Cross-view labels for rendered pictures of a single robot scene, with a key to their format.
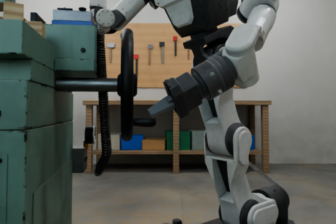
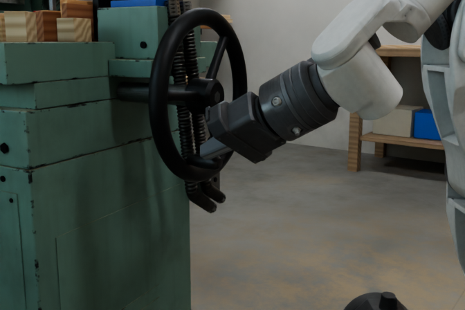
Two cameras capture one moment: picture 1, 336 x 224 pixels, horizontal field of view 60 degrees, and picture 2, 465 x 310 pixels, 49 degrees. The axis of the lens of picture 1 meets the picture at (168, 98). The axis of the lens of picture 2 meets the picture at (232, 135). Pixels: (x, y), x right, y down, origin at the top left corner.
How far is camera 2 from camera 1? 0.47 m
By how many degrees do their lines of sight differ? 38
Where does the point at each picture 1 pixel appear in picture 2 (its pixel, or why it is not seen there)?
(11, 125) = (17, 162)
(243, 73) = (344, 98)
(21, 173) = (29, 218)
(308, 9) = not seen: outside the picture
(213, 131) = (453, 158)
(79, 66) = (134, 71)
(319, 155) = not seen: outside the picture
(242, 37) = (339, 31)
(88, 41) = (149, 30)
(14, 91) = (16, 124)
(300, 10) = not seen: outside the picture
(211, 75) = (274, 104)
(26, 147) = (32, 189)
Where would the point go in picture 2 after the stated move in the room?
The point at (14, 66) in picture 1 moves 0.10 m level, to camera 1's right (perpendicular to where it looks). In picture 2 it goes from (21, 91) to (61, 95)
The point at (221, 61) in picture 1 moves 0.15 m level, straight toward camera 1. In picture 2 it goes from (295, 78) to (205, 86)
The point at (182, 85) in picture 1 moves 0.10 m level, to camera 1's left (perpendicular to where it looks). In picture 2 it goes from (232, 117) to (177, 111)
